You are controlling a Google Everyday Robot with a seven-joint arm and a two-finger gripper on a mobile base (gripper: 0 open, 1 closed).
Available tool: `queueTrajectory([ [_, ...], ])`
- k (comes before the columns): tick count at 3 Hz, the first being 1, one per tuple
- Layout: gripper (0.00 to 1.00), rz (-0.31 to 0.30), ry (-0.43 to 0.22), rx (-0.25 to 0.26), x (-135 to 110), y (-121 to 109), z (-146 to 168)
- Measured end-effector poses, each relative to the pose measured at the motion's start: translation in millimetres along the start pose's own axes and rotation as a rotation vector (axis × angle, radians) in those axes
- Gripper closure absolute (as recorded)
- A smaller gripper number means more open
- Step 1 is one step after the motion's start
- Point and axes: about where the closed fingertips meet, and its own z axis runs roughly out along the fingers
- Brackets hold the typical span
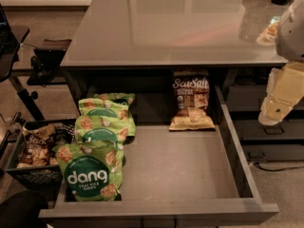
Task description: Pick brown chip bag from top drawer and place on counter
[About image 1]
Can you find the grey glossy counter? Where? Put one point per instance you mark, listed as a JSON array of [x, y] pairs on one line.
[[134, 33]]

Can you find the front green dang chip bag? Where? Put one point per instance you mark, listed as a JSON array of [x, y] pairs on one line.
[[91, 170]]

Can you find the black plastic crate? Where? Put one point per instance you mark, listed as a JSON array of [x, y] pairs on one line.
[[38, 177]]

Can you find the rear green dang chip bag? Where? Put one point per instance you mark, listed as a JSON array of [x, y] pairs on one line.
[[119, 98]]

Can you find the brown chip bag in crate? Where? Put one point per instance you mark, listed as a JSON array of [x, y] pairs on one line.
[[37, 147]]

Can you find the open grey drawer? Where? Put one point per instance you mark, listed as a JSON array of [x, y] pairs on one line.
[[182, 179]]

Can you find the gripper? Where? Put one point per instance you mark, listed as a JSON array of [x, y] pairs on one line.
[[292, 35]]

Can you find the lower drawer cabinet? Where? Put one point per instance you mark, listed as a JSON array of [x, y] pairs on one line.
[[262, 139]]

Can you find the black chair with stand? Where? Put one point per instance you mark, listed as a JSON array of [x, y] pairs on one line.
[[54, 101]]

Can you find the brown sea salt chip bag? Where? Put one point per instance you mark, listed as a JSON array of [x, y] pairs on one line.
[[191, 93]]

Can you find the green dang chip bag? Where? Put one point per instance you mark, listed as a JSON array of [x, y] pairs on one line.
[[119, 98], [99, 107], [101, 128], [91, 170]]

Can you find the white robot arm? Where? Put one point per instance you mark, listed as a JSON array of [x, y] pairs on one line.
[[287, 34]]

